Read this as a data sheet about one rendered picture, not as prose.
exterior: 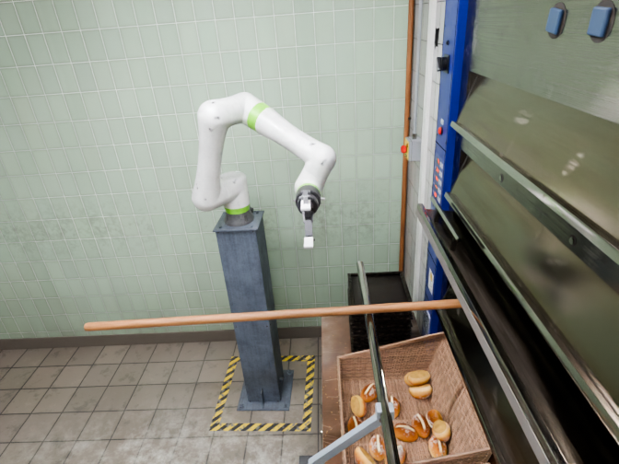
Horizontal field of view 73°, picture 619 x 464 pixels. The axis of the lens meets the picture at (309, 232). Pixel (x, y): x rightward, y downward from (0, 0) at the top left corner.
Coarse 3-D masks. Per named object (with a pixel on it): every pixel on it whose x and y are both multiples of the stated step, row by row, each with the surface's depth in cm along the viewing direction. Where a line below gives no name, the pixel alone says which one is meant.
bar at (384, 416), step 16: (368, 304) 146; (368, 320) 138; (368, 336) 132; (384, 384) 114; (384, 400) 109; (384, 416) 105; (352, 432) 113; (368, 432) 111; (384, 432) 101; (336, 448) 114
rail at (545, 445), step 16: (432, 224) 140; (448, 256) 121; (464, 288) 107; (480, 320) 96; (496, 336) 91; (496, 352) 87; (512, 368) 83; (512, 384) 80; (528, 400) 76; (528, 416) 74; (544, 432) 70; (544, 448) 69
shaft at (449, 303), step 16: (384, 304) 140; (400, 304) 139; (416, 304) 139; (432, 304) 138; (448, 304) 138; (128, 320) 142; (144, 320) 141; (160, 320) 141; (176, 320) 141; (192, 320) 140; (208, 320) 140; (224, 320) 140; (240, 320) 140
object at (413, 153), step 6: (408, 138) 207; (420, 138) 206; (408, 144) 203; (414, 144) 202; (420, 144) 202; (408, 150) 204; (414, 150) 204; (420, 150) 204; (408, 156) 205; (414, 156) 205; (420, 156) 205
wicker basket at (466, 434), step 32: (384, 352) 183; (416, 352) 183; (448, 352) 171; (352, 384) 189; (448, 384) 166; (448, 416) 161; (352, 448) 161; (416, 448) 159; (448, 448) 156; (480, 448) 130
